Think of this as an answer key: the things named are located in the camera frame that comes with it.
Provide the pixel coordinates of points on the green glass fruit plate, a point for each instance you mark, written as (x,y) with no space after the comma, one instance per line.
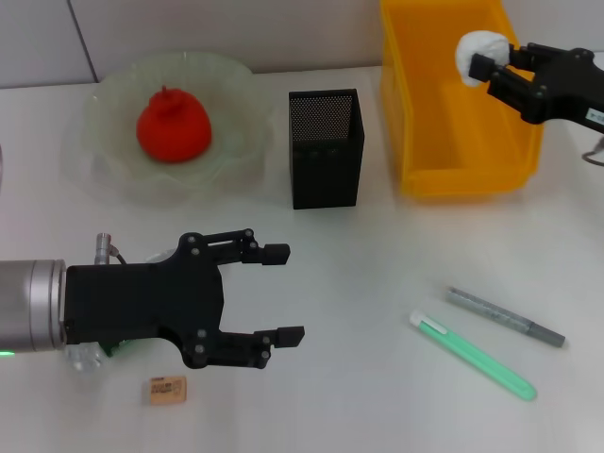
(226,132)

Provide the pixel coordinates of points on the yellow plastic bin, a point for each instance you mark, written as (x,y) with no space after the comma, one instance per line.
(453,141)

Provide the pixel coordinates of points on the clear green-label plastic bottle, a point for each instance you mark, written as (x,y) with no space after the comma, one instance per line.
(85,361)

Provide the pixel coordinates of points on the white paper ball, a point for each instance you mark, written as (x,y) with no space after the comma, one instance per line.
(481,42)

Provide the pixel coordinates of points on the grey marker pen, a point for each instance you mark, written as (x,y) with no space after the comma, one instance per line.
(505,318)

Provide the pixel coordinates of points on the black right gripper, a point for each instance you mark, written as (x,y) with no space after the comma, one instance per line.
(566,89)

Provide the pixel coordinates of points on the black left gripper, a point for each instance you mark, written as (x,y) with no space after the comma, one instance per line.
(141,302)

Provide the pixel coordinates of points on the black mesh pen holder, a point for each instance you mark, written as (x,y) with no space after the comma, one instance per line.
(325,156)

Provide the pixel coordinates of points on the small tan eraser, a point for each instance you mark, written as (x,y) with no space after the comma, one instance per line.
(165,389)

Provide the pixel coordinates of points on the red-orange knitted orange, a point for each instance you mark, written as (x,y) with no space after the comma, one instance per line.
(174,125)

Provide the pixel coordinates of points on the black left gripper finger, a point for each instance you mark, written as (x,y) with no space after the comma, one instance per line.
(290,336)

